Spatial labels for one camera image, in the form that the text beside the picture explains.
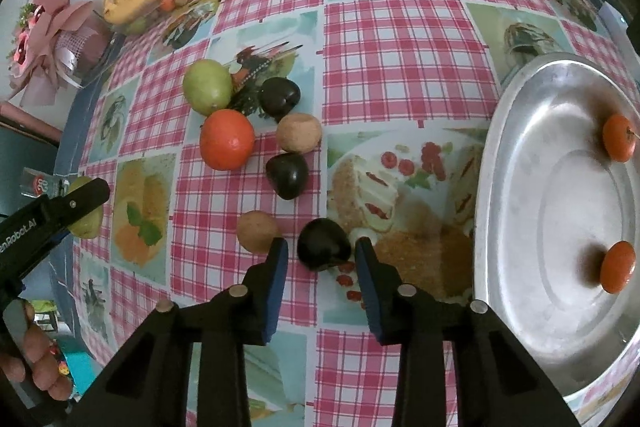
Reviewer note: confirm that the green pear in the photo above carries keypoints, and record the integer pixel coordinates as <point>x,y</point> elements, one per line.
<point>207,87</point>

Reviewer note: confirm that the pink plaid printed tablecloth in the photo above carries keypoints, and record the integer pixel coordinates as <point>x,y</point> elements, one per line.
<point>400,32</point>

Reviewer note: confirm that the small tangerine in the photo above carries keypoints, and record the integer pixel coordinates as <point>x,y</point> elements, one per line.
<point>617,267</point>
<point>619,138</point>

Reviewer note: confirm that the pink furniture edge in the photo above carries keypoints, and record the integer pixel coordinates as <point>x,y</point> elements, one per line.
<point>27,119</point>

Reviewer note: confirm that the brown round fruit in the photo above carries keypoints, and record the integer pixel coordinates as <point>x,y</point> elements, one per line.
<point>299,133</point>
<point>256,231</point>

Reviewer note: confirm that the round metal tray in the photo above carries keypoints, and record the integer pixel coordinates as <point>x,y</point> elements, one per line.
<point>540,217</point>

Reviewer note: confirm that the teal plastic object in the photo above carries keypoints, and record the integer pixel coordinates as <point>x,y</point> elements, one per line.
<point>80,364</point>

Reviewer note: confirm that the dark purple plum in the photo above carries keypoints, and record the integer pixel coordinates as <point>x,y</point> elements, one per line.
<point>280,97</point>
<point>287,174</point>
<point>324,244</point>

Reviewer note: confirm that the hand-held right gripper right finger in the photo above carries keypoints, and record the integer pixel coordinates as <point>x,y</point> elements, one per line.
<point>367,287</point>

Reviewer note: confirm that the large orange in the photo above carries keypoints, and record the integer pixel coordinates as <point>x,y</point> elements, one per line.
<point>226,140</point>

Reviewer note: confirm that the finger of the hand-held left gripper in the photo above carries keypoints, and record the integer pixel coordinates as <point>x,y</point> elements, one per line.
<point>80,199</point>

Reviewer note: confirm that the person's left hand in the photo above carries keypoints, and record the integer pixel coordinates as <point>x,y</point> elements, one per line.
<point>42,352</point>

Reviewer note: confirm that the small green fruit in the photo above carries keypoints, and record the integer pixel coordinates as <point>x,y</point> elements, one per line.
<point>90,224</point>

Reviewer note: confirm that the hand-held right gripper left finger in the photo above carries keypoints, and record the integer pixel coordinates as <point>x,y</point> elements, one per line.
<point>277,287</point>

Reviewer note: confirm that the pink flower bouquet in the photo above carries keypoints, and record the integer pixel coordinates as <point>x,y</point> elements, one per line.
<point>50,27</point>

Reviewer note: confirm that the clear bottle red label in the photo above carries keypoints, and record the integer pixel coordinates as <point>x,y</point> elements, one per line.
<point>42,183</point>

